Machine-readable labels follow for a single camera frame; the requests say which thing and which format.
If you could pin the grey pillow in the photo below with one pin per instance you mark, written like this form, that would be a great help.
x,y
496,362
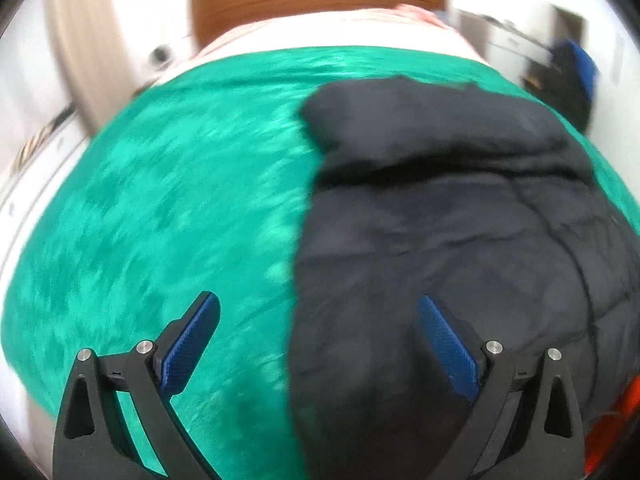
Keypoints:
x,y
444,17

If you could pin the pink striped bedsheet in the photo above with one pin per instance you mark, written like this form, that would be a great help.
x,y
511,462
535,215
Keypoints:
x,y
325,30

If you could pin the beige curtain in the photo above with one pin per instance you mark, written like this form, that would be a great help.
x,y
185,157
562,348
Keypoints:
x,y
85,50

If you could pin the dark jacket on chair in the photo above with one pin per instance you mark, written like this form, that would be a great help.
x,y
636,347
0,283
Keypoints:
x,y
565,90

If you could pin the white drawer cabinet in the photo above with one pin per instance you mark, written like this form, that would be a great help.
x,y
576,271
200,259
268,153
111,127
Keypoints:
x,y
35,195

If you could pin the white round device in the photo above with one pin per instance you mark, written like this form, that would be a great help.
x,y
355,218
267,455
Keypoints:
x,y
161,55

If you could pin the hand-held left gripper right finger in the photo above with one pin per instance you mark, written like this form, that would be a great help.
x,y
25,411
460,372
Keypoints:
x,y
447,345

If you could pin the wooden bed headboard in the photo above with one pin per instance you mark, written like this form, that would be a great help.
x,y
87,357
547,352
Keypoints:
x,y
310,0

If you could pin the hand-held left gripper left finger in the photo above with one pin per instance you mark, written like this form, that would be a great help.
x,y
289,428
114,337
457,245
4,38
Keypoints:
x,y
190,342

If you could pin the white desk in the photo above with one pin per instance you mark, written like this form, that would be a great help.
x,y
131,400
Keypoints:
x,y
500,42

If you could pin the green plush blanket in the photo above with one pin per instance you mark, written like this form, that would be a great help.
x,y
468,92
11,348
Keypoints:
x,y
175,200

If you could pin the patterned item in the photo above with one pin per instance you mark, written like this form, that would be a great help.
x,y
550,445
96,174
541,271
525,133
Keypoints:
x,y
32,147

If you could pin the blue garment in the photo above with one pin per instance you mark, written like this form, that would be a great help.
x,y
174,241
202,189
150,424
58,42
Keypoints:
x,y
585,67

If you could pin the black puffer jacket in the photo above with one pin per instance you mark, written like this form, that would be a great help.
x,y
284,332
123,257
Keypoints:
x,y
425,220

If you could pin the person's orange pants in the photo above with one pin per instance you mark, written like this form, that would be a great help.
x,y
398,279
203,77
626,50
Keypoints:
x,y
615,435

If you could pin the wooden chair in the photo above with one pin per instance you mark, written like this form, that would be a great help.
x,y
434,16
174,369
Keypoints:
x,y
531,80

